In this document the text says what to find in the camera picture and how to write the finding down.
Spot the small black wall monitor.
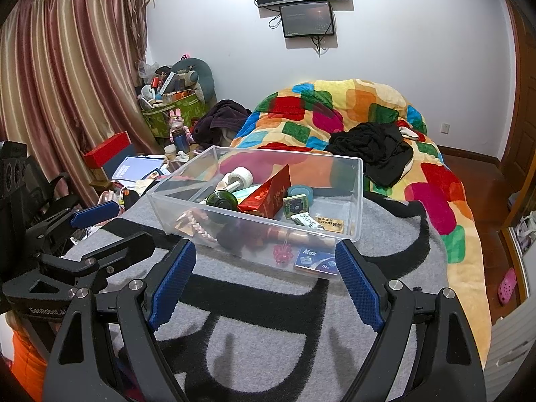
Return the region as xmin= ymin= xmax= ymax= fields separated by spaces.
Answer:
xmin=279 ymin=2 xmax=336 ymax=38

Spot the green square circuit board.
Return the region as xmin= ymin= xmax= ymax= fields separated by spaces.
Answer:
xmin=282 ymin=195 xmax=313 ymax=220

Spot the pink rabbit bottle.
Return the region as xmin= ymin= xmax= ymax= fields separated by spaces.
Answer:
xmin=168 ymin=109 xmax=194 ymax=153

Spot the tan eraser block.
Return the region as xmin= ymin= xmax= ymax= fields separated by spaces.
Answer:
xmin=315 ymin=216 xmax=345 ymax=234

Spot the person's orange clothing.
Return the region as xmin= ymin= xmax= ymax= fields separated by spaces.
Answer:
xmin=8 ymin=314 xmax=55 ymax=402

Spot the wooden brush handle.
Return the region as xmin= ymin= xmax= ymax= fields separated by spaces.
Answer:
xmin=264 ymin=227 xmax=336 ymax=249

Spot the blue packet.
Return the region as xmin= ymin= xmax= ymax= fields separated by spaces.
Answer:
xmin=294 ymin=246 xmax=340 ymax=275

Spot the brown patterned curtain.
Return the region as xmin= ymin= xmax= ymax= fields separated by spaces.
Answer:
xmin=123 ymin=0 xmax=147 ymax=80

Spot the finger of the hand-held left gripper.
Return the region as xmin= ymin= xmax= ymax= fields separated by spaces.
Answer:
xmin=36 ymin=231 xmax=179 ymax=298
xmin=25 ymin=200 xmax=120 ymax=256

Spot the white bag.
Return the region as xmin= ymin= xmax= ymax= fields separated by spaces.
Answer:
xmin=513 ymin=213 xmax=536 ymax=252

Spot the grey and black blanket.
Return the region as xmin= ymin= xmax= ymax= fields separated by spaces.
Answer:
xmin=63 ymin=193 xmax=451 ymax=402

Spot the pink bead charm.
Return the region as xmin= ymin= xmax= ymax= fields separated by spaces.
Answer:
xmin=273 ymin=243 xmax=294 ymax=265

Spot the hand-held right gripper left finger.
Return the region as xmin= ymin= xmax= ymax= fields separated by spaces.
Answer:
xmin=42 ymin=238 xmax=197 ymax=402

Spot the pink braided rope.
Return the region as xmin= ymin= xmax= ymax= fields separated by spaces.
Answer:
xmin=176 ymin=211 xmax=218 ymax=244

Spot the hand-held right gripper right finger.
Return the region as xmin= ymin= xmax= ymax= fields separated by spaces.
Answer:
xmin=335 ymin=239 xmax=486 ymax=402

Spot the pink clog shoe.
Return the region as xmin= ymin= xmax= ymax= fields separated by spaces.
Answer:
xmin=497 ymin=267 xmax=517 ymax=306

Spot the blue and white notebook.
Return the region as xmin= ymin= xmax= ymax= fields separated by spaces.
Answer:
xmin=111 ymin=156 xmax=166 ymax=185

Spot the red box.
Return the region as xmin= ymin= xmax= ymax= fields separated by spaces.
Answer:
xmin=83 ymin=131 xmax=130 ymax=169

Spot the dark purple clothing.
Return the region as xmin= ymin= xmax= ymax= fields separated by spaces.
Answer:
xmin=193 ymin=99 xmax=252 ymax=148

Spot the white tube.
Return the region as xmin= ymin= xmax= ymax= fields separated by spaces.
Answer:
xmin=292 ymin=213 xmax=325 ymax=230

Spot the white cabinet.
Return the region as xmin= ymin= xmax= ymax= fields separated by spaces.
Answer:
xmin=483 ymin=297 xmax=536 ymax=386

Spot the colourful patchwork blanket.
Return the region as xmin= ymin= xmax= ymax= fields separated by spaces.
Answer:
xmin=230 ymin=79 xmax=491 ymax=365

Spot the dark green round lid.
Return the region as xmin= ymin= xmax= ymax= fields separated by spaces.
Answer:
xmin=205 ymin=190 xmax=239 ymax=210

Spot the green storage box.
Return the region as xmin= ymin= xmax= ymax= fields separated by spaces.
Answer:
xmin=140 ymin=92 xmax=210 ymax=139

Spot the red packet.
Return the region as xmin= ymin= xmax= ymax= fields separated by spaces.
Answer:
xmin=237 ymin=164 xmax=291 ymax=218

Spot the grey neck pillow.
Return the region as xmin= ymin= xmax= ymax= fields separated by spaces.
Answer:
xmin=171 ymin=58 xmax=216 ymax=103

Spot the white tape roll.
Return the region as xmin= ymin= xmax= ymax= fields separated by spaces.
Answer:
xmin=229 ymin=166 xmax=255 ymax=189

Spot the pink and gold curtain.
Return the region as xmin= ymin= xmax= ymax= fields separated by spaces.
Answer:
xmin=0 ymin=0 xmax=162 ymax=210

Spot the blue tape roll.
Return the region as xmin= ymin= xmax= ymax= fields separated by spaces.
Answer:
xmin=287 ymin=184 xmax=315 ymax=204

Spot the black clothing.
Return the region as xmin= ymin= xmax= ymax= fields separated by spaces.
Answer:
xmin=324 ymin=122 xmax=414 ymax=188

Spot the clear plastic box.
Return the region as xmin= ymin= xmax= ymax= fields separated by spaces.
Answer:
xmin=146 ymin=145 xmax=364 ymax=275

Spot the wooden door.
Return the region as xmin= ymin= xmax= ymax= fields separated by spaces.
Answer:
xmin=498 ymin=0 xmax=536 ymax=185

